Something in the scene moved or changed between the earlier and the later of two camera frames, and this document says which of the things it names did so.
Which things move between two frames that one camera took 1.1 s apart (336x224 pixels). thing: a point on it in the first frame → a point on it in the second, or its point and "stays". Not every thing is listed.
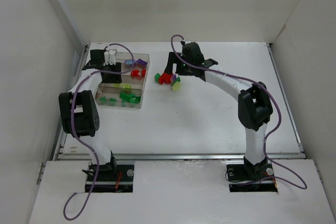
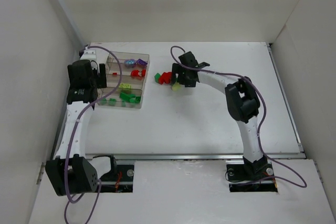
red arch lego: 134,73 stays
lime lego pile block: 176,86 stays
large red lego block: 165,77 stays
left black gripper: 111,74 → 99,76
